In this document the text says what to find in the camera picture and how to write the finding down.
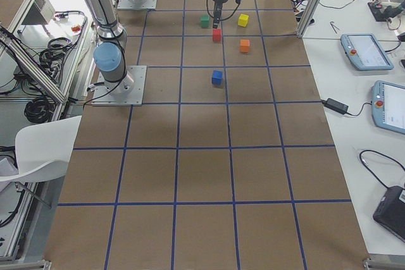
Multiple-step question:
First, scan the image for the yellow wooden block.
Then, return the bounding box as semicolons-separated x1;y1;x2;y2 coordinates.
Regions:
237;13;249;28

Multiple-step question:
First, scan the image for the orange wooden block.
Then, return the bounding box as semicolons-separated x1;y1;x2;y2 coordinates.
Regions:
239;39;251;54

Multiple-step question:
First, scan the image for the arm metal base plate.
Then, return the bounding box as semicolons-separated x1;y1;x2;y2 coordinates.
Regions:
116;0;157;11
91;66;147;106

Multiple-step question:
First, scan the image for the far blue teach pendant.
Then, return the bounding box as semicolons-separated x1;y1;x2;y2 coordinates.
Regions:
340;34;394;71

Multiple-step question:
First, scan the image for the blue wooden block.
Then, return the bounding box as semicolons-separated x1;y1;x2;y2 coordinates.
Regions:
211;70;223;85

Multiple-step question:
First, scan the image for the metal hex key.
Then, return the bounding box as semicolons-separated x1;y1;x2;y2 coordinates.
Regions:
330;21;339;33

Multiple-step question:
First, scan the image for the green wooden block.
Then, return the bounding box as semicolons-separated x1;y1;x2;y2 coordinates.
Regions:
200;15;210;28

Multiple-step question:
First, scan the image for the blue teach pendant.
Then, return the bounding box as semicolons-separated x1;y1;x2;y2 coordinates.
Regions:
371;80;404;134
340;34;394;71

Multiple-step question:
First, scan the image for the black power adapter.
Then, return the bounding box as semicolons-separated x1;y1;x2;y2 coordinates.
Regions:
321;98;349;114

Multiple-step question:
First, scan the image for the black laptop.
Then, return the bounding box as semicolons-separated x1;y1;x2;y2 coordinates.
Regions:
373;186;404;242

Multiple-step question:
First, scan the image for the near blue teach pendant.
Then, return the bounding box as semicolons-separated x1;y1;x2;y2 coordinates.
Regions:
371;80;404;134

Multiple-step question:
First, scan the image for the white plastic chair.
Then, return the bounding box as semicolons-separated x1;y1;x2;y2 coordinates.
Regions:
0;115;83;209

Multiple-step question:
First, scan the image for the red wooden block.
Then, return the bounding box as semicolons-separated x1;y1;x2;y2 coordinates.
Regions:
212;28;222;42

